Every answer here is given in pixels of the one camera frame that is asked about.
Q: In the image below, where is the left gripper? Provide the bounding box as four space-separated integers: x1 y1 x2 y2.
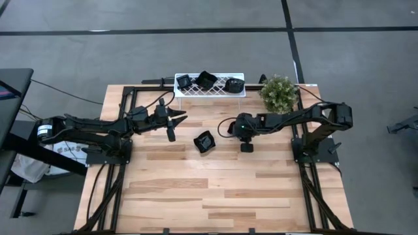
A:
130 106 188 142

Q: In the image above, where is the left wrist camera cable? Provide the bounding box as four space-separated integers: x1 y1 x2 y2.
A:
146 90 176 110

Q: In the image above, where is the white plastic bag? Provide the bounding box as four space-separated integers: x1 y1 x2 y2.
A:
11 153 55 183

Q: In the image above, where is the black equipment box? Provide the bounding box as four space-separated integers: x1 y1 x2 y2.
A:
12 119 53 144

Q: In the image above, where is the black mounting bar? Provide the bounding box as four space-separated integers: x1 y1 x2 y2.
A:
141 76 176 86

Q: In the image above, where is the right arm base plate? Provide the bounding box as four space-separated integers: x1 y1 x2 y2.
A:
291 135 342 164

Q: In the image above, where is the white printed cardboard box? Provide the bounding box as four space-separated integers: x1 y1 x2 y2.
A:
52 136 91 168

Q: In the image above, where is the black desk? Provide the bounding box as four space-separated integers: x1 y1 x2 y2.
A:
0 67 88 219

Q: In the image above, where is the white lattice shelf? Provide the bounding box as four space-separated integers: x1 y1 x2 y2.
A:
173 72 247 110

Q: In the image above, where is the small black square plate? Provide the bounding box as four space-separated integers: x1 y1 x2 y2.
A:
176 74 193 91

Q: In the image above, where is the green artificial potted plant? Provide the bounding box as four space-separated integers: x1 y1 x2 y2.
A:
259 74 300 115

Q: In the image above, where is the black floor stand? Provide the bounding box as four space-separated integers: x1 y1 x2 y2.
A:
387 112 418 135

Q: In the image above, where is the glowing display screen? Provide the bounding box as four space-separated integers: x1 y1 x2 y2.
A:
0 80 17 101

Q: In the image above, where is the left arm power cable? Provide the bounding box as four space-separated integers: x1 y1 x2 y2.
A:
30 79 104 106

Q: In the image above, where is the arm power cable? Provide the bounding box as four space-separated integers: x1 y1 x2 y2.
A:
297 84 327 105
30 79 104 106

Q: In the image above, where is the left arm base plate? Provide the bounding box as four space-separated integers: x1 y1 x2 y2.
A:
85 138 133 166

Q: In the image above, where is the right arm power cable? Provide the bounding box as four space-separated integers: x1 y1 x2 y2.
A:
297 84 327 105

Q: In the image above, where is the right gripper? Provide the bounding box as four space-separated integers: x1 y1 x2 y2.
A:
232 112 264 153

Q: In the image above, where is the black aluminium table frame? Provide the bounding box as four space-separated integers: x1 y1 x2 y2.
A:
73 85 355 235

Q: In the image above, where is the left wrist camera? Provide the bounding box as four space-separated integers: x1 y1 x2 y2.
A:
155 97 168 116

